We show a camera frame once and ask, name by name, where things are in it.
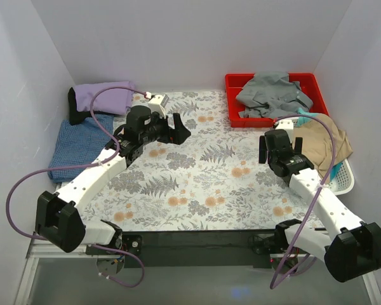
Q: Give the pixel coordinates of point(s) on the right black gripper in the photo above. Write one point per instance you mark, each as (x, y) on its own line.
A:
(280, 155)

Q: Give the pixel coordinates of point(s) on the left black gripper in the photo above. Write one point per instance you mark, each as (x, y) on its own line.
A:
(170, 133)

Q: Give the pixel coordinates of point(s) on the tan t shirt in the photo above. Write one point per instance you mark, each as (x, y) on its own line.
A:
(324, 143)

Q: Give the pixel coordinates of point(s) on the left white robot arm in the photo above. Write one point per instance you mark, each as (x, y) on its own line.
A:
(58, 215)

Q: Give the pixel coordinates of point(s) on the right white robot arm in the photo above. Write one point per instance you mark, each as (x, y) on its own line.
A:
(352, 247)

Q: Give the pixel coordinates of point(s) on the teal shirt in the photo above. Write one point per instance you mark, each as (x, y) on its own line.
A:
(335, 173)

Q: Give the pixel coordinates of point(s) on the grey shirt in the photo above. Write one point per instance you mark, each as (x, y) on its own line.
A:
(272, 95)

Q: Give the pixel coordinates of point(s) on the folded purple shirt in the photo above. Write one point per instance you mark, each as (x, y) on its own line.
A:
(115, 101)

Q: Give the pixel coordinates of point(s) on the red plastic bin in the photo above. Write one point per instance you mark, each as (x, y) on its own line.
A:
(234, 83)

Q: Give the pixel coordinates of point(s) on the floral table cloth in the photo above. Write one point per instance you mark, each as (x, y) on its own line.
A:
(212, 181)

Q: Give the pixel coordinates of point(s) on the white plastic basket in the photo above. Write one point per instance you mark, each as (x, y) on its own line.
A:
(343, 181)

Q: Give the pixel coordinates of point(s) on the folded blue checked shirt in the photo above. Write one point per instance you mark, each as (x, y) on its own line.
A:
(77, 145)

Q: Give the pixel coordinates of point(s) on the folded black garment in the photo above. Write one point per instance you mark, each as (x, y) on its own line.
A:
(75, 117)

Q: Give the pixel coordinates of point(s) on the black base bar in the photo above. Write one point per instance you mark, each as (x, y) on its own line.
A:
(248, 247)

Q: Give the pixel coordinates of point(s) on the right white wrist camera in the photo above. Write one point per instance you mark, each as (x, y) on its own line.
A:
(284, 124)

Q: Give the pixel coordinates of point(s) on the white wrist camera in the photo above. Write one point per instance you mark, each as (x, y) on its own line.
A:
(284, 124)
(157, 104)

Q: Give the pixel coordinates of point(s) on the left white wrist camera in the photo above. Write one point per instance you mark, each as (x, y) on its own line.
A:
(157, 104)

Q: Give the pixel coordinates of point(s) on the aluminium rail frame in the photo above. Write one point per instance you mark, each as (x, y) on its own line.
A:
(42, 250)

